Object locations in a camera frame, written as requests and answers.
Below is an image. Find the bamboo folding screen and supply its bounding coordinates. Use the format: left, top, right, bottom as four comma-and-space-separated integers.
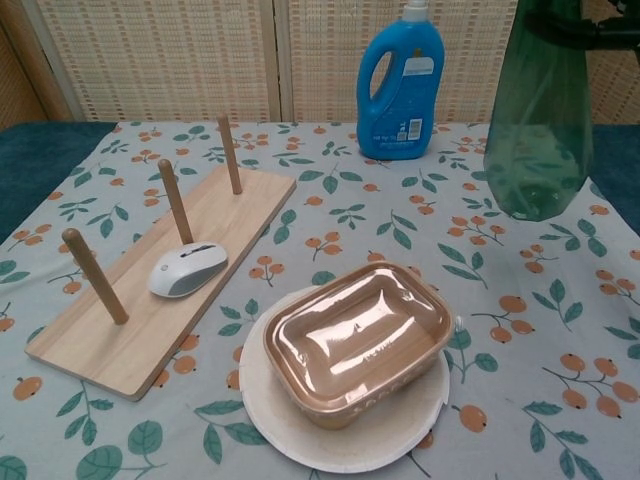
0, 0, 640, 126

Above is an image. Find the blue detergent pump bottle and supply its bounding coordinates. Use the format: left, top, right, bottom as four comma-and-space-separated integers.
356, 0, 446, 161

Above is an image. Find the floral leaf print tablecloth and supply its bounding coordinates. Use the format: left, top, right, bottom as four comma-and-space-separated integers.
0, 119, 640, 480

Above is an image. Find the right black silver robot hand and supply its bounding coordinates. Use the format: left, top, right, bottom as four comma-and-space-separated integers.
524, 9, 640, 50

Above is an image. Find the white computer mouse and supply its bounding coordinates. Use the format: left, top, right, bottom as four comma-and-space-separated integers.
147, 242, 229, 299

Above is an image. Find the brown lidded food container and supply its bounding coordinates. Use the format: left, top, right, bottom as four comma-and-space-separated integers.
262, 260, 454, 432

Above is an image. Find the wooden peg board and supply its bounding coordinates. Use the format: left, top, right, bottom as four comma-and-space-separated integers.
24, 113, 298, 403

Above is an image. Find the white paper plate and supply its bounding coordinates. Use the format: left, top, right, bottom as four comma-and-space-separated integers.
239, 287, 452, 474

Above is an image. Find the green spray bottle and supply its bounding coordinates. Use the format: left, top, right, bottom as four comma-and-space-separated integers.
482, 0, 595, 221

